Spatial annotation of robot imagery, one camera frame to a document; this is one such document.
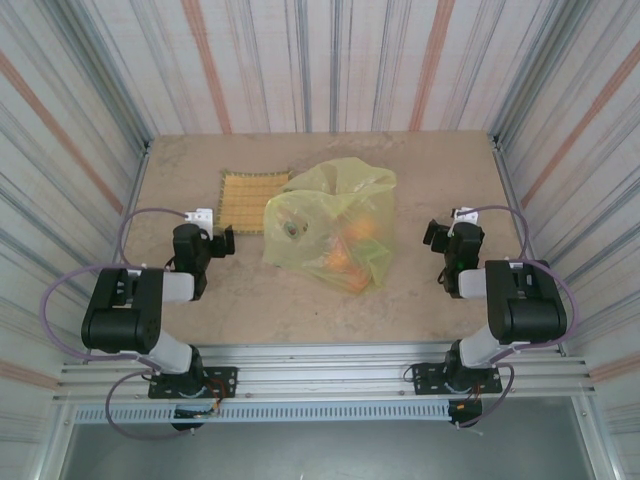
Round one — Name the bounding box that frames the translucent yellow-green plastic bag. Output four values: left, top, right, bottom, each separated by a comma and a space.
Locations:
262, 158, 399, 296

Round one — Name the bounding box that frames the bright orange wrinkled fruit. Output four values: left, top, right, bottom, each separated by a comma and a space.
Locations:
324, 249, 351, 274

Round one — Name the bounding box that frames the woven bamboo mat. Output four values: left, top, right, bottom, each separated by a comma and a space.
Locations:
218, 168, 294, 237

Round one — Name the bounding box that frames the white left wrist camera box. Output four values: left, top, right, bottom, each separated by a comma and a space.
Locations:
183, 207, 216, 234

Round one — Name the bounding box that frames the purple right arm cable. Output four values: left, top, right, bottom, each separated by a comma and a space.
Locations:
457, 204, 580, 430

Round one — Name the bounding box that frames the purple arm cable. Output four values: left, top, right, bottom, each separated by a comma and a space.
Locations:
40, 206, 194, 441
457, 204, 580, 430

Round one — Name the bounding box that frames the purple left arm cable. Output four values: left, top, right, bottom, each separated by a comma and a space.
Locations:
40, 206, 194, 441

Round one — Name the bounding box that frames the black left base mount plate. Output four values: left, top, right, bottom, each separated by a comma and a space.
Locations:
148, 366, 239, 400

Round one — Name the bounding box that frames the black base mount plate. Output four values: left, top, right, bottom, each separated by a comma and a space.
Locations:
410, 363, 503, 396
148, 366, 239, 400

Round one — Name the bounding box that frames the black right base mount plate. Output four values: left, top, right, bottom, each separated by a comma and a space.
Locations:
410, 363, 503, 396

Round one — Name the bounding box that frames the aluminium rail frame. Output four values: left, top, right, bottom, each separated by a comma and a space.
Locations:
52, 342, 599, 404

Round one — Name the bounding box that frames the grey slotted cable duct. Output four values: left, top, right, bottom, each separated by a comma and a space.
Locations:
73, 403, 451, 424

